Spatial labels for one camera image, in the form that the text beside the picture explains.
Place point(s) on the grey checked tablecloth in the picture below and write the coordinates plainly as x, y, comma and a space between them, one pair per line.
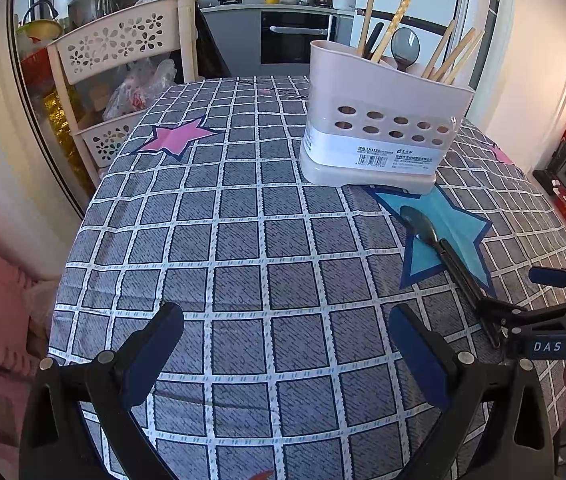
285, 368

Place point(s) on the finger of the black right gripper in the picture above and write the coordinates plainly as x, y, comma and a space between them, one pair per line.
526, 330
548, 276

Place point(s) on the black spoon dark handle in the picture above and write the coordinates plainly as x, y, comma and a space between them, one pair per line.
372, 38

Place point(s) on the bamboo chopstick blue patterned end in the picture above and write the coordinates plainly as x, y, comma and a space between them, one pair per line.
390, 31

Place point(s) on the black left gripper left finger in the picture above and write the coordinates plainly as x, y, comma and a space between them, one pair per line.
145, 353

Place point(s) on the built-in black oven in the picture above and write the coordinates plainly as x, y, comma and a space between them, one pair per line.
286, 37

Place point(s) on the silver metal spoon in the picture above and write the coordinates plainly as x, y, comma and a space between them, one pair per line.
405, 48

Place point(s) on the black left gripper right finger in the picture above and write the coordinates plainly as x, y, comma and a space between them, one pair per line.
428, 356

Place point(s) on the plain bamboo chopstick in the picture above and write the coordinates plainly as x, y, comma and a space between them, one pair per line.
365, 28

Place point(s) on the white plastic utensil holder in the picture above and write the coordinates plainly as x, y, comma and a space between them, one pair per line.
370, 124

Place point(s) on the bamboo chopstick in holder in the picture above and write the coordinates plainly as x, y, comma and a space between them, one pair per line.
464, 59
441, 44
454, 54

